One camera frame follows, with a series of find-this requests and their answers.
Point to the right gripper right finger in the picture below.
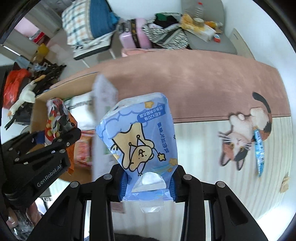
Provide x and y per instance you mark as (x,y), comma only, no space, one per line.
(184,188)

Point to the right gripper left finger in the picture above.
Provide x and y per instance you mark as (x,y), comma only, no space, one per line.
(106,189)

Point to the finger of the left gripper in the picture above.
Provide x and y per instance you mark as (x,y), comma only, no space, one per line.
(64,141)

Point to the orange panda snack bag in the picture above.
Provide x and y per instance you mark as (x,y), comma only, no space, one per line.
(59,120)

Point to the red floral wipes pack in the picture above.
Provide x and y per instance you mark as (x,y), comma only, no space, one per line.
(83,149)

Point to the blue tissue pack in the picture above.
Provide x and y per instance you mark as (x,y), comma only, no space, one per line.
(139,132)

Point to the long blue snack packet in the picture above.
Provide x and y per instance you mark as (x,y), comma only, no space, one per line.
(259,152)

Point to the left hand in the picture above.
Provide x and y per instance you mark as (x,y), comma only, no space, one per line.
(32,214)

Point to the cardboard box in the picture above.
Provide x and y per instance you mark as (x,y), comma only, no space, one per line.
(88,98)

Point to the white goose plush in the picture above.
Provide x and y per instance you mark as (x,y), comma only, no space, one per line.
(26,95)

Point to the red plastic bag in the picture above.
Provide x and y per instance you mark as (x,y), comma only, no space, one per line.
(13,83)

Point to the pink cat rug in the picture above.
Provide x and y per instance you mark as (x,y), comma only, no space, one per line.
(203,88)

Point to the plaid blue bedding pile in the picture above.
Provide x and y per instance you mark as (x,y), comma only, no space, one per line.
(90,27)

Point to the pink suitcase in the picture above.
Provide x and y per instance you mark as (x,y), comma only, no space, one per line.
(131,35)

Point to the patterned tote bag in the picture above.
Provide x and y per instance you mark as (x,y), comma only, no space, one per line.
(164,31)

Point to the clear plastic bottle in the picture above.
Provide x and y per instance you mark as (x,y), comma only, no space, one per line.
(197,10)

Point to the grey chair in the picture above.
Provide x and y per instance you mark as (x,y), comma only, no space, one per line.
(209,34)

